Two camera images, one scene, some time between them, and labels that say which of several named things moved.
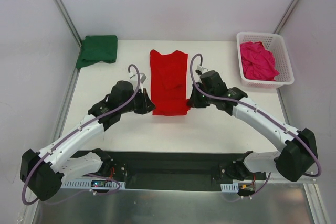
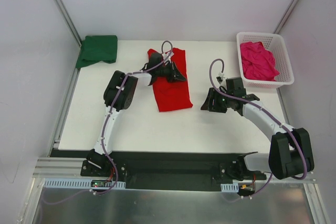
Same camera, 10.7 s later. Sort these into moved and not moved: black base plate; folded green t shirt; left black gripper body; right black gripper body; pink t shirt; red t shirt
Moved: right black gripper body; red t shirt; left black gripper body
Not moved: black base plate; pink t shirt; folded green t shirt
